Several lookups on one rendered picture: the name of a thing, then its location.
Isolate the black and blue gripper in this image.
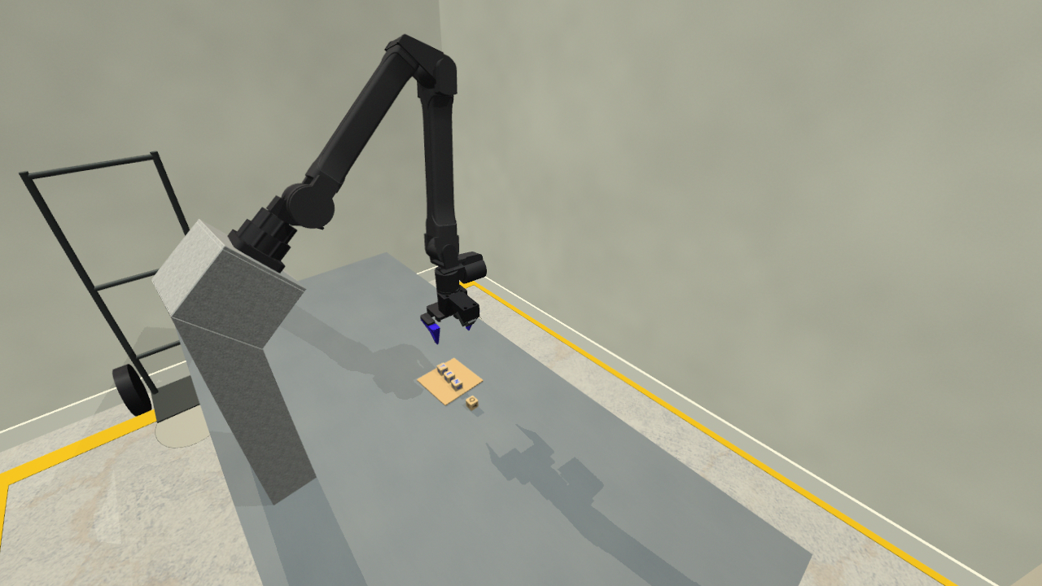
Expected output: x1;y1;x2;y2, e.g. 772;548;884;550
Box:
420;287;460;344

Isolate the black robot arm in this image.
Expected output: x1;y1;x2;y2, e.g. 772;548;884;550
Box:
228;34;487;327

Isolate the orange flat mat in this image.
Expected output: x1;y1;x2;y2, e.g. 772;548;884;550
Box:
417;358;483;405

